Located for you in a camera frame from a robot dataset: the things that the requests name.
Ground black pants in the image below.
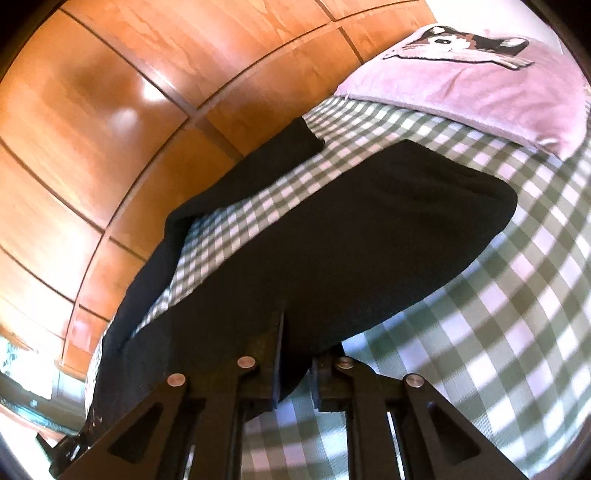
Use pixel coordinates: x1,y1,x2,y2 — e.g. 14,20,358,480
48,116,519,478

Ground green white checkered bedsheet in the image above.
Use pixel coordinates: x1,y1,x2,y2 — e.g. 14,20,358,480
147,97,590,477

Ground wooden wardrobe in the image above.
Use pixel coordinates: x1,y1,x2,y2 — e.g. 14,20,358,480
1,1,434,379

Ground pink pillow with dog print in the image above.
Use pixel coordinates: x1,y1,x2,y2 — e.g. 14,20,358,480
335,24,587,161

